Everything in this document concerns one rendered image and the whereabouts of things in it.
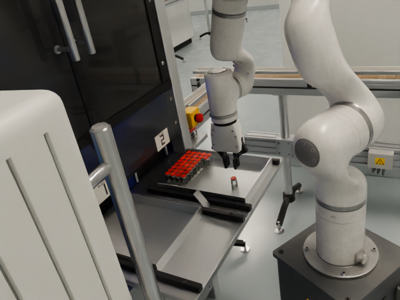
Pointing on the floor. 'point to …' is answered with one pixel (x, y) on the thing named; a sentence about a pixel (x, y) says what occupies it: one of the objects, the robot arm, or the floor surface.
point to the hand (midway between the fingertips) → (231, 162)
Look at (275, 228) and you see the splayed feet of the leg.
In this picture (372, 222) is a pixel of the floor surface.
